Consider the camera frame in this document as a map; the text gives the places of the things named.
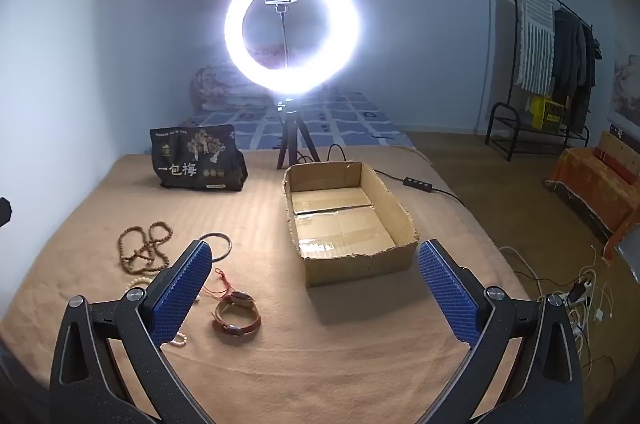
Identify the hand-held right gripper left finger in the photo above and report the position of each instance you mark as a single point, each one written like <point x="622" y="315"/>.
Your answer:
<point x="180" y="289"/>

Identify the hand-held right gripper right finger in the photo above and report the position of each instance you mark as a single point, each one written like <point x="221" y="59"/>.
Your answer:
<point x="445" y="289"/>

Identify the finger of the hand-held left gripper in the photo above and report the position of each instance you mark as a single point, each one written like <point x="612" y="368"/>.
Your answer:
<point x="4" y="211"/>

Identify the thin metal bangle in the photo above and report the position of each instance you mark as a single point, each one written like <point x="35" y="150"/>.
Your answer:
<point x="230" y="245"/>

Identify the cardboard box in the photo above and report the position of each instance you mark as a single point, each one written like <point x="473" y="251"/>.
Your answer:
<point x="340" y="229"/>

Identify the black printed gift bag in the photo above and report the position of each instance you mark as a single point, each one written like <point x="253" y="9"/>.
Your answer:
<point x="195" y="159"/>

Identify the orange cloth covered bench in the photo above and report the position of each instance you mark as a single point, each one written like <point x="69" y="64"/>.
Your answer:
<point x="590" y="184"/>

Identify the grey flat object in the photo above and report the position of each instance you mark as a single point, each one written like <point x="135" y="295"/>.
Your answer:
<point x="631" y="261"/>

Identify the black tripod stand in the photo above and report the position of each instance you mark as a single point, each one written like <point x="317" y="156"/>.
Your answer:
<point x="292" y="134"/>

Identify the folded floral quilt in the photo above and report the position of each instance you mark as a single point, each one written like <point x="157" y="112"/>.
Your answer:
<point x="220" y="89"/>

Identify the yellow box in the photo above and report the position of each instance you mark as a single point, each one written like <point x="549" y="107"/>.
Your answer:
<point x="547" y="111"/>

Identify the black clothes rack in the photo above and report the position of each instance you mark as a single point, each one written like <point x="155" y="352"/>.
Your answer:
<point x="513" y="54"/>

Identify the striped hanging towel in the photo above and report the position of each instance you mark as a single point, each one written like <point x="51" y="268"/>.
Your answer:
<point x="535" y="44"/>

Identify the dark hanging clothes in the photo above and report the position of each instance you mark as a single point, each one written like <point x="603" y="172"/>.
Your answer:
<point x="567" y="54"/>

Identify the landscape wall poster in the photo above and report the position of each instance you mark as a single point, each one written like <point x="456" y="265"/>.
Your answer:
<point x="627" y="94"/>

